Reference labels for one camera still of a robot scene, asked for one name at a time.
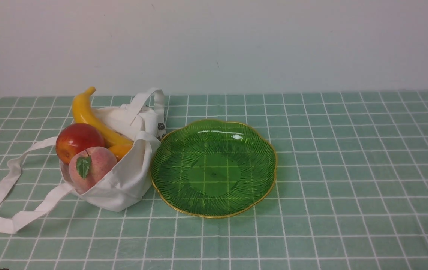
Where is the pink peach with leaf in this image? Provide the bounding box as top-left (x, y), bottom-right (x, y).
top-left (69, 147), bottom-right (117, 194)

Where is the white cloth tote bag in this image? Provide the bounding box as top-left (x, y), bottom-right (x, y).
top-left (0, 88), bottom-right (166, 234)

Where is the orange fruit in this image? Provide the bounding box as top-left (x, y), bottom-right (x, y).
top-left (108, 145), bottom-right (132, 162)

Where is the green glass plate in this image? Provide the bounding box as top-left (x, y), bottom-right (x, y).
top-left (149, 118), bottom-right (278, 219)

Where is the yellow banana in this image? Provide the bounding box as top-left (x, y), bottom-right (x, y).
top-left (72, 87), bottom-right (134, 148)

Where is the red apple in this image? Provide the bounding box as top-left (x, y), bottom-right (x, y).
top-left (55, 123), bottom-right (106, 165)

